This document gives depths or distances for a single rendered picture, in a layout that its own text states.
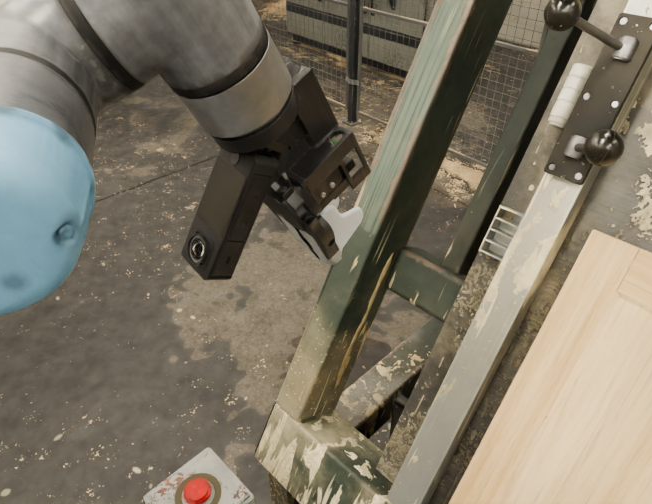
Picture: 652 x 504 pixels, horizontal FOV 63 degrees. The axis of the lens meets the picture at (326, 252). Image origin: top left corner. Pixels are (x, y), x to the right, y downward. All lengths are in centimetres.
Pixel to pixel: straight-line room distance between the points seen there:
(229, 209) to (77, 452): 182
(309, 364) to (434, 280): 25
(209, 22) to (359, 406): 90
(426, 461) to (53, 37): 71
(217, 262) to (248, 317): 201
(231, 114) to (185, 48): 5
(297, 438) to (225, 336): 144
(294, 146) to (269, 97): 7
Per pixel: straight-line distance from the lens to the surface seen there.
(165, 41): 34
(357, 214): 51
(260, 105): 37
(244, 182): 41
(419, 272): 89
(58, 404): 234
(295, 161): 44
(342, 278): 87
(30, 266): 22
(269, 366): 223
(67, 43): 34
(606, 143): 61
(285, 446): 99
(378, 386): 116
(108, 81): 34
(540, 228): 74
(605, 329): 75
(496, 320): 76
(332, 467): 93
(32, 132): 23
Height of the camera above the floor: 170
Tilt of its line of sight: 38 degrees down
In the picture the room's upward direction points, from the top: straight up
